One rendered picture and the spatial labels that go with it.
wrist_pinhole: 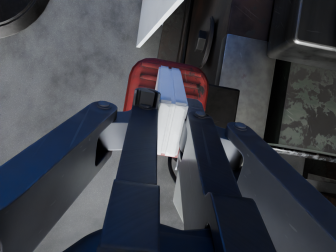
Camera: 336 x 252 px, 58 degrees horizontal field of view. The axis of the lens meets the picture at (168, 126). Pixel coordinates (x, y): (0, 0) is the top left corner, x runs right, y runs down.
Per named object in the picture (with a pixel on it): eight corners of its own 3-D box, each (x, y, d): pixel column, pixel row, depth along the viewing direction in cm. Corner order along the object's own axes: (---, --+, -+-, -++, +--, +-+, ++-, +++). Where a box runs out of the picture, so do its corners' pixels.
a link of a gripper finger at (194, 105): (187, 134, 13) (253, 144, 14) (181, 95, 18) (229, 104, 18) (180, 162, 14) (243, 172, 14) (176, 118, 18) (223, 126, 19)
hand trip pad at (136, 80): (182, 153, 30) (198, 161, 22) (121, 143, 29) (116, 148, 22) (194, 83, 30) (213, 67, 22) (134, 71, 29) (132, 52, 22)
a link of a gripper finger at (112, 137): (150, 159, 14) (83, 149, 13) (153, 115, 18) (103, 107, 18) (155, 129, 13) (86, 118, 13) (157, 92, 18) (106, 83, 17)
